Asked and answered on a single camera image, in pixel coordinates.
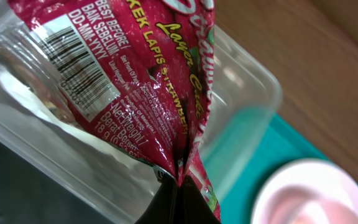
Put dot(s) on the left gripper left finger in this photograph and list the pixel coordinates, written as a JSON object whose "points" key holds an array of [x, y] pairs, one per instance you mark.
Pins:
{"points": [[162, 207]]}

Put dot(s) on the teal serving tray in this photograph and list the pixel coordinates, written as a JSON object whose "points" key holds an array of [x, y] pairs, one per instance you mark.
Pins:
{"points": [[269, 149]]}

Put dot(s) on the clear plastic bin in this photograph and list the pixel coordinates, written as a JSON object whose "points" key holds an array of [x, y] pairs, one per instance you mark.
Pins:
{"points": [[245, 98]]}

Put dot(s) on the pink plate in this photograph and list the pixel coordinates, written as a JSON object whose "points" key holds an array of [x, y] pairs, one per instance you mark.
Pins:
{"points": [[320, 177]]}

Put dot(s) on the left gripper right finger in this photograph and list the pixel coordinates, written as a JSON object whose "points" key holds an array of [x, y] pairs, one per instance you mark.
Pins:
{"points": [[192, 208]]}

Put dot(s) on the pink bowl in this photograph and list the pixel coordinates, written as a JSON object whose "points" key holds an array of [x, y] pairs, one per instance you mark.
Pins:
{"points": [[299, 206]]}

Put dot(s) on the black tray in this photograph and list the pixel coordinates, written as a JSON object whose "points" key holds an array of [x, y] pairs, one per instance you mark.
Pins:
{"points": [[29, 196]]}

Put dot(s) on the red snack wrapper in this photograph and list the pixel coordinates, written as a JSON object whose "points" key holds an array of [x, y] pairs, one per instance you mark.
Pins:
{"points": [[137, 74]]}

